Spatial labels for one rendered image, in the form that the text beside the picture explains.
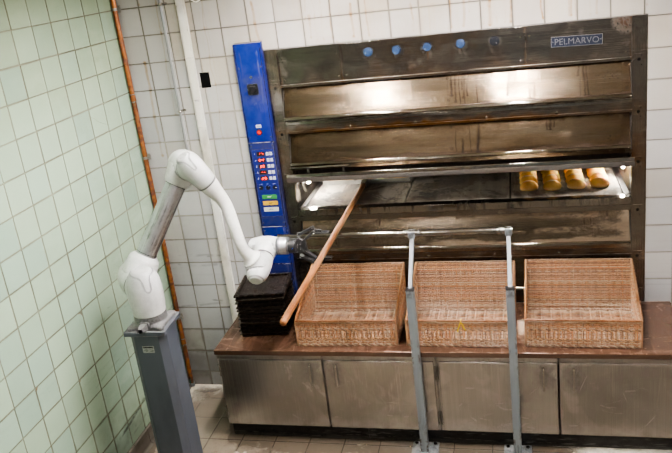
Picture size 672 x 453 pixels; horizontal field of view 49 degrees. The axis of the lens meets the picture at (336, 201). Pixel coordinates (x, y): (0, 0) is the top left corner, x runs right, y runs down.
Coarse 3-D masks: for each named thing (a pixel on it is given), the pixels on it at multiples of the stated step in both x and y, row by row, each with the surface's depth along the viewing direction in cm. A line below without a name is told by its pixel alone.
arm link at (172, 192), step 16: (176, 176) 358; (176, 192) 361; (160, 208) 361; (176, 208) 365; (160, 224) 361; (144, 240) 362; (160, 240) 363; (128, 256) 363; (144, 256) 361; (128, 272) 358
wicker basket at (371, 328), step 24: (312, 264) 435; (336, 264) 432; (360, 264) 429; (384, 264) 425; (312, 288) 434; (336, 288) 433; (360, 288) 430; (384, 288) 426; (312, 312) 431; (336, 312) 431; (360, 312) 427; (384, 312) 425; (312, 336) 398; (336, 336) 405; (360, 336) 401; (384, 336) 389
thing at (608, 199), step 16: (304, 208) 431; (320, 208) 428; (336, 208) 424; (368, 208) 420; (384, 208) 418; (400, 208) 416; (416, 208) 413; (432, 208) 411; (448, 208) 409; (464, 208) 407; (480, 208) 405; (496, 208) 404; (512, 208) 402
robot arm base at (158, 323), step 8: (168, 312) 357; (136, 320) 348; (144, 320) 346; (152, 320) 346; (160, 320) 348; (168, 320) 353; (128, 328) 348; (136, 328) 347; (144, 328) 343; (152, 328) 346; (160, 328) 344
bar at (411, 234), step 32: (512, 288) 354; (416, 320) 370; (512, 320) 358; (416, 352) 375; (512, 352) 364; (416, 384) 382; (512, 384) 370; (512, 416) 376; (416, 448) 398; (512, 448) 389
